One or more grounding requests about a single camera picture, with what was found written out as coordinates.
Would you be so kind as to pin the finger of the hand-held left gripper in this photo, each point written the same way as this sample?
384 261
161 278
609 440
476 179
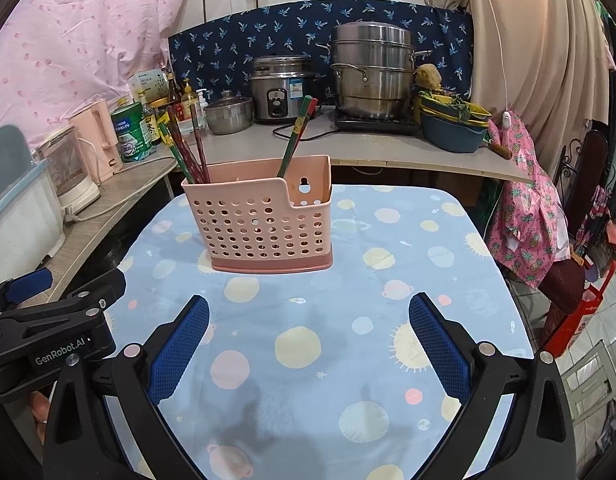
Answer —
30 284
103 285

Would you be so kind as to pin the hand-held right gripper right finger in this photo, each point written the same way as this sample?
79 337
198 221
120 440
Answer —
437 345

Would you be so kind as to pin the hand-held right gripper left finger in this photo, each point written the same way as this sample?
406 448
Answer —
180 345

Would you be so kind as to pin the pink perforated utensil basket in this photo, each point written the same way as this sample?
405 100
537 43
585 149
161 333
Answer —
253 220

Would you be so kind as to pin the green chopstick with gold band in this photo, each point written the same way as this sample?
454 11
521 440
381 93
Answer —
175 157
291 137

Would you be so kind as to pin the bright red chopstick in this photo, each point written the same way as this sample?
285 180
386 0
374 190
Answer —
308 116
179 132

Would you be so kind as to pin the dark red chopstick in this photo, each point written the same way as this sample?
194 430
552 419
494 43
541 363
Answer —
189 132

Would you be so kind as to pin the brown chopstick with gold band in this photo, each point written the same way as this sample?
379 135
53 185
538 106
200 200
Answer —
198 132

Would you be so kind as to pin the person's left hand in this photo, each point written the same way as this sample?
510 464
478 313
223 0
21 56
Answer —
39 407

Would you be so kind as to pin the white dish drainer tub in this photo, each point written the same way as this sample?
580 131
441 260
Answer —
18 220

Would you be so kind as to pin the grey wood counter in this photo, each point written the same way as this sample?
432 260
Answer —
148 180

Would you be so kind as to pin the blue planet print tablecloth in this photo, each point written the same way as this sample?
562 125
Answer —
308 310

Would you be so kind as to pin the maroon cloth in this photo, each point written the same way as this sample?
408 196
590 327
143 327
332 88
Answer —
562 280

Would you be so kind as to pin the pink electric kettle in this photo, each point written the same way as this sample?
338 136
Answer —
95 135

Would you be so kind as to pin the pink floral cloth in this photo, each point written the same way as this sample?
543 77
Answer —
522 200

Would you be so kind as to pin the light counter board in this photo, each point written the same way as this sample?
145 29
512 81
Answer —
387 152

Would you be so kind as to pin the white pump bottle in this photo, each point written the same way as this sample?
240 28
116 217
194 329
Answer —
202 105

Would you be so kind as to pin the white carton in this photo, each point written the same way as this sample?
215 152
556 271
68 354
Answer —
150 85

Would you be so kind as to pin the yellow soap bottle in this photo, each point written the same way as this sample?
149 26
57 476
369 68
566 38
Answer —
188 97

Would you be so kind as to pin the dark sauce bottle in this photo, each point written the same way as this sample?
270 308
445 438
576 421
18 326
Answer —
172 90

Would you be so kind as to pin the hanging clothes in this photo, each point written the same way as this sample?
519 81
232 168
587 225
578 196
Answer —
602 220

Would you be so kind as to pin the blue plastic basin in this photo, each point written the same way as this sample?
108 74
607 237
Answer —
452 135

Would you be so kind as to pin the steel pot with glass lid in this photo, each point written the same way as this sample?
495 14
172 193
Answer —
229 112

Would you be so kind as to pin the black induction cooktop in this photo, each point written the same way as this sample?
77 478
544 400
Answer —
377 123

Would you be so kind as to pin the yellow-green basin with greens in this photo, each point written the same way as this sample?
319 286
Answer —
452 105

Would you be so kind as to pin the dark metal chair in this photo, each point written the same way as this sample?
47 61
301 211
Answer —
592 160

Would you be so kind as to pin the pink dotted sheet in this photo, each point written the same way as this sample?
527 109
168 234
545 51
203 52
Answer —
88 35

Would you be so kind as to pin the steel rice cooker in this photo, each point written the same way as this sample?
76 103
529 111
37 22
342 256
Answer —
282 90

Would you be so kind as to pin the brown lumpy root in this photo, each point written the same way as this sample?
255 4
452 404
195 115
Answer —
427 76

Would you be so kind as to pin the navy leaf print cloth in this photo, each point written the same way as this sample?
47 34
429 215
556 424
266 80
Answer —
238 40

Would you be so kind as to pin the large steel steamer pot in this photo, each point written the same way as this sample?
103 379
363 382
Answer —
375 70

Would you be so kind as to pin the beige curtain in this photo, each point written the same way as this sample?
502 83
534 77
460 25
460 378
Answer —
527 35

